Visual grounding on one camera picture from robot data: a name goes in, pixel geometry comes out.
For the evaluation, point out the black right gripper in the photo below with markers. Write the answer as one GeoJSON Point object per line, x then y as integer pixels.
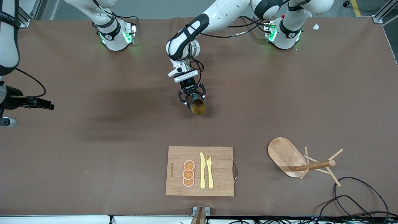
{"type": "Point", "coordinates": [11, 97]}

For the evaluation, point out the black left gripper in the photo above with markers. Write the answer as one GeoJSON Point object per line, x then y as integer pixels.
{"type": "Point", "coordinates": [190, 86]}

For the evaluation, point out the dark teal cup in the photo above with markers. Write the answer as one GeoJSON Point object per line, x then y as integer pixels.
{"type": "Point", "coordinates": [198, 107]}

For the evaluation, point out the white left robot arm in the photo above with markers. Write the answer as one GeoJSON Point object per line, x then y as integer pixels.
{"type": "Point", "coordinates": [224, 15]}

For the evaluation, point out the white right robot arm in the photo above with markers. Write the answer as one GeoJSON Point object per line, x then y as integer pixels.
{"type": "Point", "coordinates": [112, 37]}

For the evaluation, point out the brown table cover sheet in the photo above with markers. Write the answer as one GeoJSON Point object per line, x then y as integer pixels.
{"type": "Point", "coordinates": [93, 140]}

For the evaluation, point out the bamboo cutting board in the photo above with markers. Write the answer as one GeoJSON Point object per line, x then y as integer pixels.
{"type": "Point", "coordinates": [177, 155]}

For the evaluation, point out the orange slice toy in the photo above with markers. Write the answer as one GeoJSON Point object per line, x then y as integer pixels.
{"type": "Point", "coordinates": [188, 182]}
{"type": "Point", "coordinates": [188, 174]}
{"type": "Point", "coordinates": [189, 165]}

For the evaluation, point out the yellow plastic knife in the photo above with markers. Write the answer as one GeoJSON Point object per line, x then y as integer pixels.
{"type": "Point", "coordinates": [202, 174]}

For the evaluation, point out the yellow plastic fork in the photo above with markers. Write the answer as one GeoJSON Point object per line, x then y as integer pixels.
{"type": "Point", "coordinates": [210, 177]}

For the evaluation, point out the grey connector box green light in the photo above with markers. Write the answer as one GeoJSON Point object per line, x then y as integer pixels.
{"type": "Point", "coordinates": [270, 31]}
{"type": "Point", "coordinates": [130, 32]}

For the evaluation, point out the wooden mug tree stand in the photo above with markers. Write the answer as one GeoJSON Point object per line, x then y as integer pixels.
{"type": "Point", "coordinates": [281, 152]}

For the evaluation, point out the white paper scrap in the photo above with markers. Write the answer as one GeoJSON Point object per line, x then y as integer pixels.
{"type": "Point", "coordinates": [316, 26]}

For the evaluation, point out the aluminium frame profile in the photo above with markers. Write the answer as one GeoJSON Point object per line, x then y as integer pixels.
{"type": "Point", "coordinates": [381, 15]}
{"type": "Point", "coordinates": [25, 21]}

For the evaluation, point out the white table edge rail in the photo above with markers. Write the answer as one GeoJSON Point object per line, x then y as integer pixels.
{"type": "Point", "coordinates": [62, 219]}

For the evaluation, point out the metal bracket with wooden post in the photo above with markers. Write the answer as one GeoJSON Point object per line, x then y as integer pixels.
{"type": "Point", "coordinates": [200, 216]}

